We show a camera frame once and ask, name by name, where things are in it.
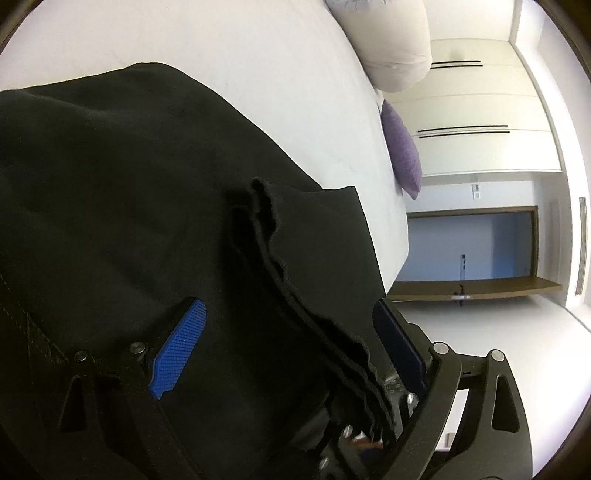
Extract black denim pants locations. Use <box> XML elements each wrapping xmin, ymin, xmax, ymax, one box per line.
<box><xmin>0</xmin><ymin>62</ymin><xmax>402</xmax><ymax>480</ymax></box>

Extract rolled white duvet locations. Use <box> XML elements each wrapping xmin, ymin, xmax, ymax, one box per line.
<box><xmin>324</xmin><ymin>0</ymin><xmax>434</xmax><ymax>93</ymax></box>

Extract white wardrobe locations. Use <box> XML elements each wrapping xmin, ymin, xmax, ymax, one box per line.
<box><xmin>392</xmin><ymin>38</ymin><xmax>563</xmax><ymax>178</ymax></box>

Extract bed with white sheet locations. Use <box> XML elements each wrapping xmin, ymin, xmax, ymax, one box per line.
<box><xmin>0</xmin><ymin>0</ymin><xmax>410</xmax><ymax>298</ymax></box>

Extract wooden shelf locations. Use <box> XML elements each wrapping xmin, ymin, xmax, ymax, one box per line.
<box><xmin>387</xmin><ymin>276</ymin><xmax>564</xmax><ymax>303</ymax></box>

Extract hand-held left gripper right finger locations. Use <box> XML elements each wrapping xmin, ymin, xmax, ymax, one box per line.
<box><xmin>372</xmin><ymin>298</ymin><xmax>534</xmax><ymax>480</ymax></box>

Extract wooden framed doorway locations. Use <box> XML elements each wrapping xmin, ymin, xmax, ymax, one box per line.
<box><xmin>405</xmin><ymin>206</ymin><xmax>540</xmax><ymax>283</ymax></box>

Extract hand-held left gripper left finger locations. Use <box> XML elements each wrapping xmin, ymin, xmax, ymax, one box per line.
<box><xmin>46</xmin><ymin>298</ymin><xmax>207</xmax><ymax>480</ymax></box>

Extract purple cushion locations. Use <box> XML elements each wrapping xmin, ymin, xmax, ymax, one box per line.
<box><xmin>381</xmin><ymin>99</ymin><xmax>424</xmax><ymax>200</ymax></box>

